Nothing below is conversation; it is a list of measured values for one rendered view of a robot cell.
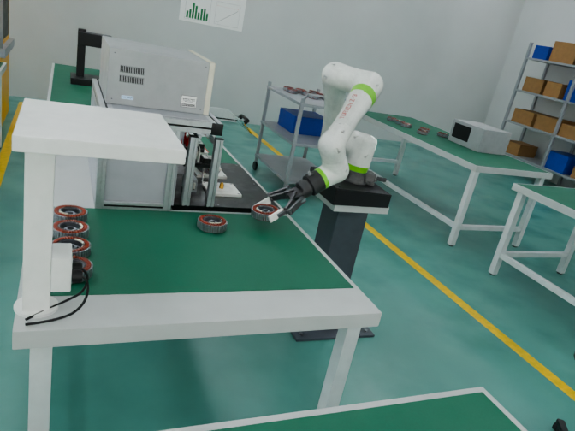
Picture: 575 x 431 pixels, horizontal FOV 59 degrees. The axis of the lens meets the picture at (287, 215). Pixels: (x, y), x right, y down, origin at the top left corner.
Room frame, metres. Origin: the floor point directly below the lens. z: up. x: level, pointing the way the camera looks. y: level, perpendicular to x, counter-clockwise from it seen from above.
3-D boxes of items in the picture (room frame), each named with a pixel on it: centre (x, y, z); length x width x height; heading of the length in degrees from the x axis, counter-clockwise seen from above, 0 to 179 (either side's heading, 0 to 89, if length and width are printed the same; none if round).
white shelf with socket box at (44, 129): (1.21, 0.49, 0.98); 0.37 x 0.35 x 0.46; 26
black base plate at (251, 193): (2.27, 0.38, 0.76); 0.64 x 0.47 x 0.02; 26
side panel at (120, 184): (1.81, 0.59, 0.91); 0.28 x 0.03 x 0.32; 116
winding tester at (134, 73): (2.14, 0.66, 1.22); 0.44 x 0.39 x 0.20; 26
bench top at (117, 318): (2.17, 0.59, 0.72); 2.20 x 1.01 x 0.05; 26
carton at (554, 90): (8.23, -3.70, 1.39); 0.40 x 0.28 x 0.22; 117
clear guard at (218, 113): (2.41, 0.44, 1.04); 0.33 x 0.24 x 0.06; 116
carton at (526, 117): (8.55, -3.54, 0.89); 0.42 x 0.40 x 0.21; 24
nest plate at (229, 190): (2.17, 0.32, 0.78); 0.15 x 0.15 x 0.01; 26
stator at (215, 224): (1.77, 0.27, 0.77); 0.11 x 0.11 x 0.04
